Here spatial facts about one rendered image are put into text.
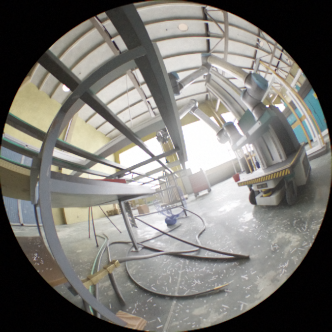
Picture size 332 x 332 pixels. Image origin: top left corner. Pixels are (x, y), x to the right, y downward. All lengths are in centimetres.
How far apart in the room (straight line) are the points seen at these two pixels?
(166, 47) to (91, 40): 490
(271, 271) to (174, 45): 888
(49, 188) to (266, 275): 74
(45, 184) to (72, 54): 849
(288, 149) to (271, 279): 105
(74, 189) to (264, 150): 140
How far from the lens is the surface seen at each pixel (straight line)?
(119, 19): 37
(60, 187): 30
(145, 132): 63
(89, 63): 832
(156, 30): 819
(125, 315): 53
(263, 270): 57
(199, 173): 415
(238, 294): 52
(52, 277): 40
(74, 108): 50
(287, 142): 123
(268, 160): 125
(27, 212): 642
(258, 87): 89
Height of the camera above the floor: 47
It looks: 16 degrees up
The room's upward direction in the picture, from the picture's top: 18 degrees counter-clockwise
